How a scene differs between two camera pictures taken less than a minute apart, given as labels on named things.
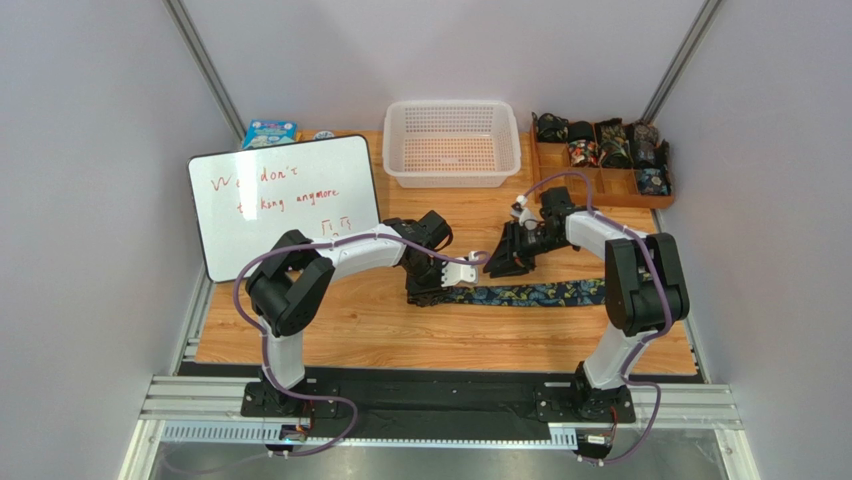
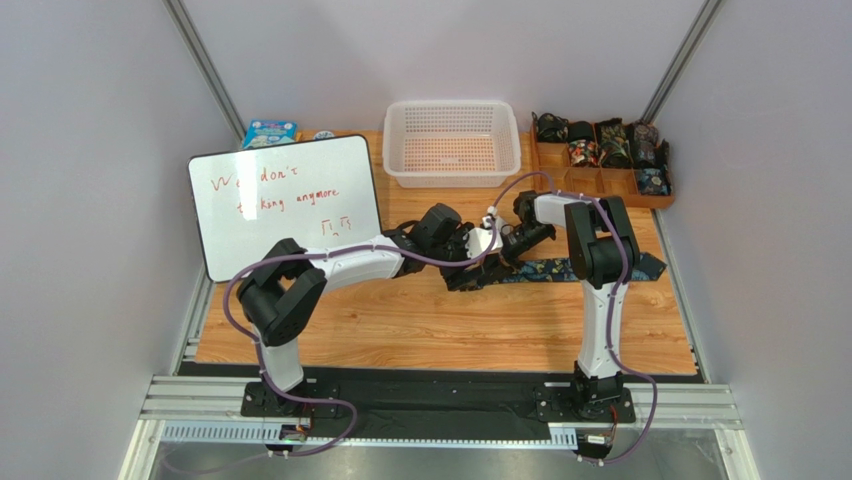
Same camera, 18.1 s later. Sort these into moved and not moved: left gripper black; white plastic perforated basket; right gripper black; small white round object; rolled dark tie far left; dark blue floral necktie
Moved: left gripper black; dark blue floral necktie
Not moved: white plastic perforated basket; small white round object; right gripper black; rolled dark tie far left
